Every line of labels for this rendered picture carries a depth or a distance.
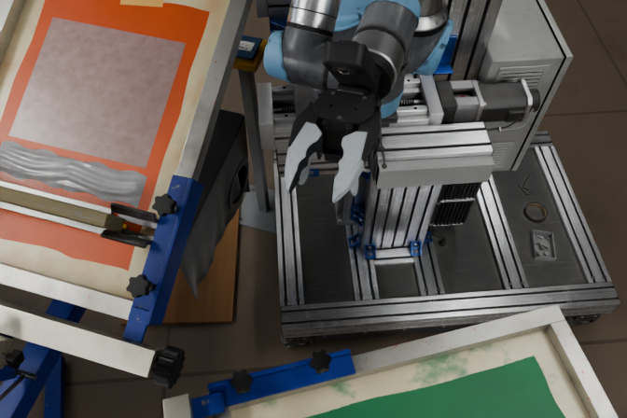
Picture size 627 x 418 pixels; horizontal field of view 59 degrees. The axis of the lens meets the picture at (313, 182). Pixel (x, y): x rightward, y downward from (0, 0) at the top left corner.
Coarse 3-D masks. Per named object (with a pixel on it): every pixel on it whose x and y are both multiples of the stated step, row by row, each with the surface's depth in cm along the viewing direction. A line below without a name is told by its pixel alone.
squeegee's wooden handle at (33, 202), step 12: (0, 192) 111; (12, 192) 111; (24, 192) 111; (24, 204) 110; (36, 204) 110; (48, 204) 110; (60, 204) 109; (72, 204) 109; (60, 216) 112; (72, 216) 108; (84, 216) 108; (96, 216) 108; (108, 216) 108; (108, 228) 109; (120, 228) 114
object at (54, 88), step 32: (64, 0) 132; (96, 0) 131; (64, 32) 130; (96, 32) 129; (32, 64) 129; (64, 64) 128; (96, 64) 127; (32, 96) 127; (64, 96) 126; (0, 128) 126; (32, 128) 125; (64, 128) 124; (0, 224) 121; (32, 224) 120
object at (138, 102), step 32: (128, 32) 128; (160, 32) 127; (192, 32) 126; (128, 64) 126; (160, 64) 125; (96, 96) 125; (128, 96) 124; (160, 96) 123; (96, 128) 123; (128, 128) 123; (160, 128) 122; (96, 160) 122; (128, 160) 121; (160, 160) 120; (64, 192) 121; (128, 224) 118; (96, 256) 117; (128, 256) 116
